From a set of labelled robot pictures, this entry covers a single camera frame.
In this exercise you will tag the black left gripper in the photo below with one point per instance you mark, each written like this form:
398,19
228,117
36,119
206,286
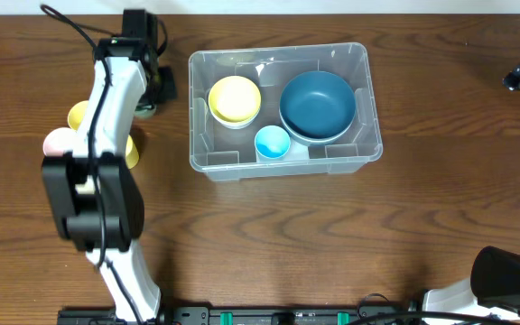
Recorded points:
165,83

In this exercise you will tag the green cup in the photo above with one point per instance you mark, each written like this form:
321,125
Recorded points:
145,111

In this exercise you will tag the yellow cup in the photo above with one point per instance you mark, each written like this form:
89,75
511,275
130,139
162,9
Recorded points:
76,114
131,153

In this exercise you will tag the yellow bowl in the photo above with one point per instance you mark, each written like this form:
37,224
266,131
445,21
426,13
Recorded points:
234,100

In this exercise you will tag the white small bowl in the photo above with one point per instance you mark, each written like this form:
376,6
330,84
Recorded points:
234,127

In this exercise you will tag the light grey small bowl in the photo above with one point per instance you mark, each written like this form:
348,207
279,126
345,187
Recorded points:
222,121

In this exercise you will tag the pink cup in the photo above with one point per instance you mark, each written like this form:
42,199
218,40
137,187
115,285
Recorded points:
59,141

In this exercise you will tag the cream white cup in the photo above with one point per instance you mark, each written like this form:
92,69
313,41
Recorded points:
86,188

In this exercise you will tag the light blue cup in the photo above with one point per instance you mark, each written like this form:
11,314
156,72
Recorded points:
272,143

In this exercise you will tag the dark blue large bowl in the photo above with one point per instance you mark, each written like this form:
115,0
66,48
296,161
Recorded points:
318,103

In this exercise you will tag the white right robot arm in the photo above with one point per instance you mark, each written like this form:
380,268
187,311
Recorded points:
491,292

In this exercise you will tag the clear plastic storage bin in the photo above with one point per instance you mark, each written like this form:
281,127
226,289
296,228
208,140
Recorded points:
229,155

